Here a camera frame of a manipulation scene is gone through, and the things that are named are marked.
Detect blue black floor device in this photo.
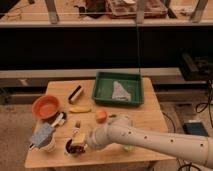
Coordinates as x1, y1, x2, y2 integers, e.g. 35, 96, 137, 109
183, 122, 209, 137

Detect black floor cable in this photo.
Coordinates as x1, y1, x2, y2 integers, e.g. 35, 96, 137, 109
163, 79, 213, 171

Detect green spoon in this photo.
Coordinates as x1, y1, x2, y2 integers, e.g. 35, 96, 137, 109
108, 114, 134, 152

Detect yellow banana toy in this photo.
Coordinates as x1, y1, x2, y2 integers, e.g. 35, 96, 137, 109
69, 106, 91, 113

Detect green plastic tray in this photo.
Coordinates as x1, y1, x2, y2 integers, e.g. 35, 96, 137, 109
92, 72, 144, 107

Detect white handled black spatula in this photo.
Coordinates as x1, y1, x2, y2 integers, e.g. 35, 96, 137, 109
51, 112, 67, 127

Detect dark purple grapes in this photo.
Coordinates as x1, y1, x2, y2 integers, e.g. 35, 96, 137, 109
66, 143, 85, 155

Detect wooden table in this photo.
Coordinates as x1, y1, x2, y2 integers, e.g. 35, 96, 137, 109
25, 78, 171, 169

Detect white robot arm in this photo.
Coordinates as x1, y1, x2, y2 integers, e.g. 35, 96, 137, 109
85, 115, 213, 169

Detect grey cloth in tray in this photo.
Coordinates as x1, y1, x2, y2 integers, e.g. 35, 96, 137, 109
112, 81, 131, 101

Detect white cup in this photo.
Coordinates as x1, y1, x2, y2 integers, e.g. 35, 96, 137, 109
40, 136, 56, 152

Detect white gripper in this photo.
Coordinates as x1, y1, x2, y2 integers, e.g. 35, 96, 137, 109
72, 126, 109, 150

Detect orange bowl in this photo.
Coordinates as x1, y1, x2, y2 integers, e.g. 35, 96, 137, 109
32, 95, 60, 119

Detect silver metal cup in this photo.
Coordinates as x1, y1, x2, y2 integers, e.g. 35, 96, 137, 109
65, 139, 86, 157

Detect small silver brown object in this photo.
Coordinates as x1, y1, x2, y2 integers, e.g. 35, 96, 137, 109
73, 121, 81, 135

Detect black box on shelf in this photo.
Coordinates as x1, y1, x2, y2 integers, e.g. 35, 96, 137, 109
179, 53, 213, 81

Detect black white brush block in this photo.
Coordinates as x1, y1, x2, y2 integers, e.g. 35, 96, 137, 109
68, 85, 83, 104

